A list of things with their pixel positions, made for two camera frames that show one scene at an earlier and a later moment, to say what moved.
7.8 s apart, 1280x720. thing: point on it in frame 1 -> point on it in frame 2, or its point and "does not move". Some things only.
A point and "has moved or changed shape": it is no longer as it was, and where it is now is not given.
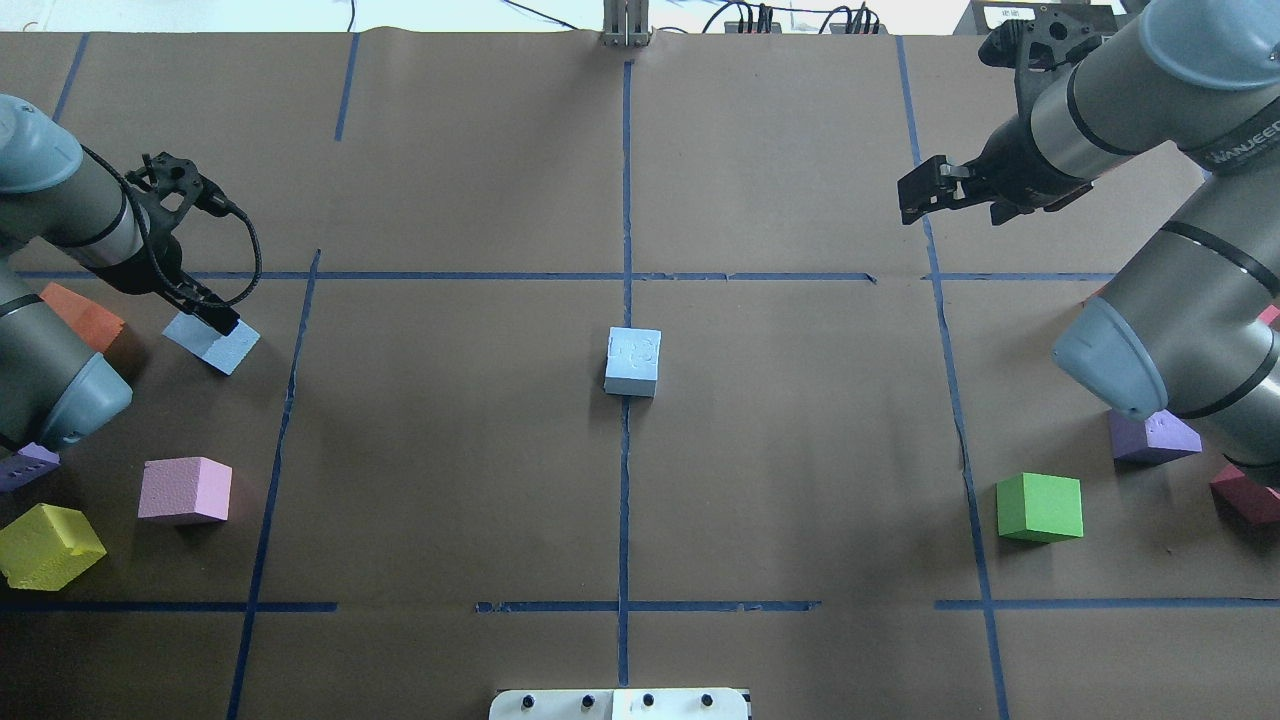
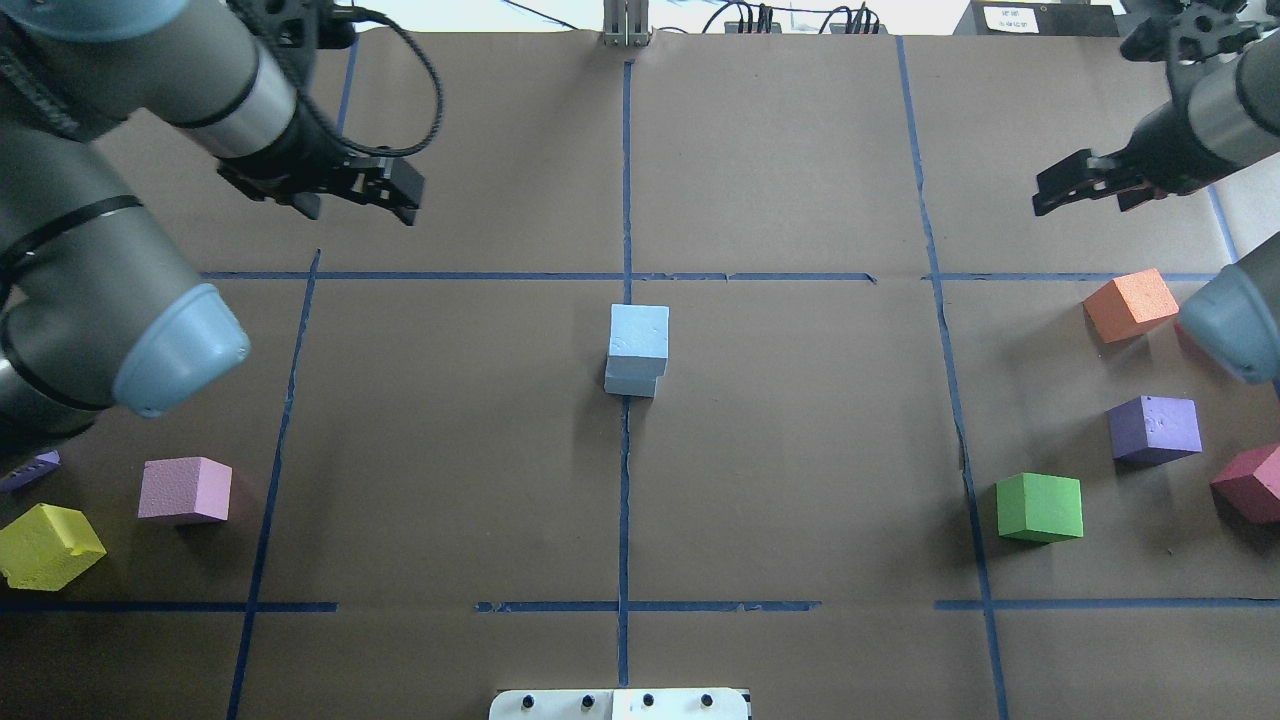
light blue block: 223,353 has moved or changed shape
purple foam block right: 1159,440 does not move
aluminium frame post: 626,23 does not move
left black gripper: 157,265 -> 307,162
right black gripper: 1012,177 -> 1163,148
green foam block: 1040,508 does not move
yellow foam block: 48,547 does not move
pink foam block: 185,485 does not move
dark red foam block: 1244,500 does not move
